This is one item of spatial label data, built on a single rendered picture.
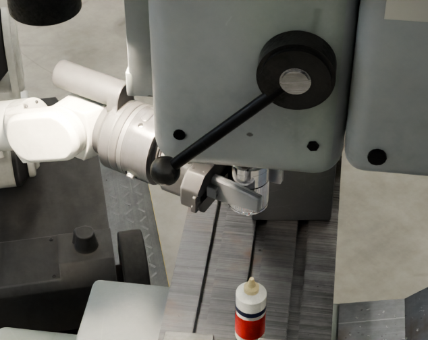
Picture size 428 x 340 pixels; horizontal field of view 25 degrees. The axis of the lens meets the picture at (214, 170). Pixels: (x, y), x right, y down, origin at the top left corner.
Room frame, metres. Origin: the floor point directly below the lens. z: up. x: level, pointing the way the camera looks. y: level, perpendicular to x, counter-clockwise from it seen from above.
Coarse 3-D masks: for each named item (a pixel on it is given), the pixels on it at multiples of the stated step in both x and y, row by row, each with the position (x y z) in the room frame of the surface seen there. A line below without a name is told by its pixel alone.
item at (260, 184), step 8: (232, 176) 0.83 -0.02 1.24; (240, 176) 0.82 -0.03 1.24; (256, 176) 0.82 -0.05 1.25; (264, 176) 0.82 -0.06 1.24; (240, 184) 0.82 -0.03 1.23; (248, 184) 0.82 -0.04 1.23; (256, 184) 0.82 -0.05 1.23; (264, 184) 0.82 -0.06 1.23; (264, 192) 0.83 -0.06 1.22; (264, 200) 0.83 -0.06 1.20; (232, 208) 0.83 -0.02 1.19; (240, 208) 0.82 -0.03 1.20; (264, 208) 0.83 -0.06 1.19
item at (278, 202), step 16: (288, 176) 1.08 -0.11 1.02; (304, 176) 1.08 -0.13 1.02; (320, 176) 1.08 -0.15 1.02; (272, 192) 1.08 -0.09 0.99; (288, 192) 1.08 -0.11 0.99; (304, 192) 1.08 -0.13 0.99; (320, 192) 1.08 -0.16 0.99; (272, 208) 1.08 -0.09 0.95; (288, 208) 1.08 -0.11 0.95; (304, 208) 1.08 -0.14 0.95; (320, 208) 1.08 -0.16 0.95
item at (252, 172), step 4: (232, 168) 0.83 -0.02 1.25; (236, 168) 0.82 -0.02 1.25; (240, 168) 0.82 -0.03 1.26; (248, 168) 0.82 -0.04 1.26; (252, 168) 0.82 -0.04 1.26; (256, 168) 0.82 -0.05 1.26; (260, 168) 0.82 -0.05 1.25; (236, 172) 0.82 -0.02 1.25; (240, 172) 0.82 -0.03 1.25; (244, 172) 0.82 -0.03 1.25; (248, 172) 0.82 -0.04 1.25; (252, 172) 0.82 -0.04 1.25; (256, 172) 0.82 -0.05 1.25; (260, 172) 0.82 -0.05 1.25; (264, 172) 0.82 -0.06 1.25; (248, 176) 0.82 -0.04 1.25; (252, 176) 0.82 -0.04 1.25
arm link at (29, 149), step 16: (16, 112) 0.95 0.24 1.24; (32, 112) 0.93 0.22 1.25; (48, 112) 0.92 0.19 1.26; (64, 112) 0.92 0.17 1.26; (16, 128) 0.93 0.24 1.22; (32, 128) 0.92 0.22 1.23; (48, 128) 0.91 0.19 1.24; (64, 128) 0.90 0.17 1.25; (80, 128) 0.91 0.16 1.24; (16, 144) 0.93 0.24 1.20; (32, 144) 0.92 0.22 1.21; (48, 144) 0.91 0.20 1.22; (64, 144) 0.90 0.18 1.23; (80, 144) 0.90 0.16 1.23; (32, 160) 0.91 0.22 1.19; (48, 160) 0.91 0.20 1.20; (64, 160) 0.90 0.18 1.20
